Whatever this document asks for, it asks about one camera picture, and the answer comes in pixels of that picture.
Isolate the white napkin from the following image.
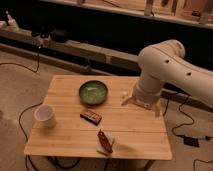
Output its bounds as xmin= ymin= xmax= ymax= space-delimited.
xmin=97 ymin=134 xmax=115 ymax=155

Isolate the black cable on left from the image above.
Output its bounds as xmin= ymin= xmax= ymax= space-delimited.
xmin=18 ymin=101 xmax=81 ymax=171

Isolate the white spray bottle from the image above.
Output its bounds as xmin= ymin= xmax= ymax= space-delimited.
xmin=6 ymin=11 xmax=19 ymax=31

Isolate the white patterned bottle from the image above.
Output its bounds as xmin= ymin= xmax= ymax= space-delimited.
xmin=122 ymin=91 xmax=128 ymax=98

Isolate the brown chocolate bar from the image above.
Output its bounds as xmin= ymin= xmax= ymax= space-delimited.
xmin=80 ymin=110 xmax=102 ymax=125

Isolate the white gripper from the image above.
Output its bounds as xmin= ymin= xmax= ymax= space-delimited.
xmin=121 ymin=76 xmax=162 ymax=117

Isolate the black device on ledge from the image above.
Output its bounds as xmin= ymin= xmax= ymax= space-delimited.
xmin=50 ymin=29 xmax=68 ymax=43

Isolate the black power adapter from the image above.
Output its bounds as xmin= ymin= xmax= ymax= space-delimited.
xmin=183 ymin=137 xmax=199 ymax=147

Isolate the red-brown snack packet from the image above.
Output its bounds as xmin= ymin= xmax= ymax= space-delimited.
xmin=98 ymin=130 xmax=113 ymax=153

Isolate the white cup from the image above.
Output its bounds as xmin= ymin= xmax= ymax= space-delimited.
xmin=34 ymin=105 xmax=56 ymax=128

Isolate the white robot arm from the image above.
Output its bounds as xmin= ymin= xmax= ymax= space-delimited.
xmin=121 ymin=39 xmax=213 ymax=116

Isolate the green ceramic bowl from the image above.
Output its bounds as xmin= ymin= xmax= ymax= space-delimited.
xmin=79 ymin=80 xmax=108 ymax=105

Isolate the wooden table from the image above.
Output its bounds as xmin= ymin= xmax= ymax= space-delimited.
xmin=24 ymin=75 xmax=172 ymax=160

